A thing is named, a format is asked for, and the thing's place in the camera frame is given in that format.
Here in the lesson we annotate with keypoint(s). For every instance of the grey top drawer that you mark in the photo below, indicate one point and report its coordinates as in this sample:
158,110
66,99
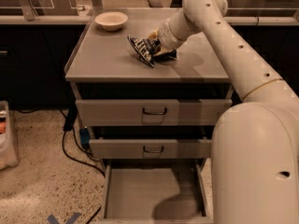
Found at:
151,112

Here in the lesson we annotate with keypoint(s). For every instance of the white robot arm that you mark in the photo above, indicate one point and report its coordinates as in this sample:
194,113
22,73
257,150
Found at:
255,144

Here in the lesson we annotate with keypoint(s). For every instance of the black middle drawer handle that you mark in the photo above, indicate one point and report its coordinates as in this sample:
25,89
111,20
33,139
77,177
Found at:
153,150

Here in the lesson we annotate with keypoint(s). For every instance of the grey drawer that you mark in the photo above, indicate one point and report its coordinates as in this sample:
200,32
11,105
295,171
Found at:
164,192
151,112
133,148

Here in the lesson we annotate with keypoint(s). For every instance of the clear plastic bin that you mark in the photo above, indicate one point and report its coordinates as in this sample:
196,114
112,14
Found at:
9,154

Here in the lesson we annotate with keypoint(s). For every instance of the black power adapter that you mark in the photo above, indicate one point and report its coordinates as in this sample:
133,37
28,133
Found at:
70,118

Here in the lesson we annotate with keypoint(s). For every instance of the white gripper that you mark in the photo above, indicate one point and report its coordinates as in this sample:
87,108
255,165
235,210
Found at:
164,35

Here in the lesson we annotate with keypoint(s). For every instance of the grey bottom drawer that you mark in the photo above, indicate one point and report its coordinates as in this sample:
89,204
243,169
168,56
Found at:
164,192

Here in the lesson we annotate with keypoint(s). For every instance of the grey drawer cabinet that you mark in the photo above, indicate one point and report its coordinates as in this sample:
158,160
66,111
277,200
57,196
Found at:
105,66

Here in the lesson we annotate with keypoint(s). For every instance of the blue power box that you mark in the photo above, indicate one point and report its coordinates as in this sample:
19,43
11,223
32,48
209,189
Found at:
84,137

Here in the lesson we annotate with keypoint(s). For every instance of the white bowl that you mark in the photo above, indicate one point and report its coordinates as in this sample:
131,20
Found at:
111,21

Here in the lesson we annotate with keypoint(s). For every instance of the dark blue chip bag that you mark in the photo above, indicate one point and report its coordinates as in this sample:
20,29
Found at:
145,48

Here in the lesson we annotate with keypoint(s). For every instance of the grey middle drawer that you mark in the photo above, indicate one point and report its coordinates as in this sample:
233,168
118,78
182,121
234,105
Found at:
133,148

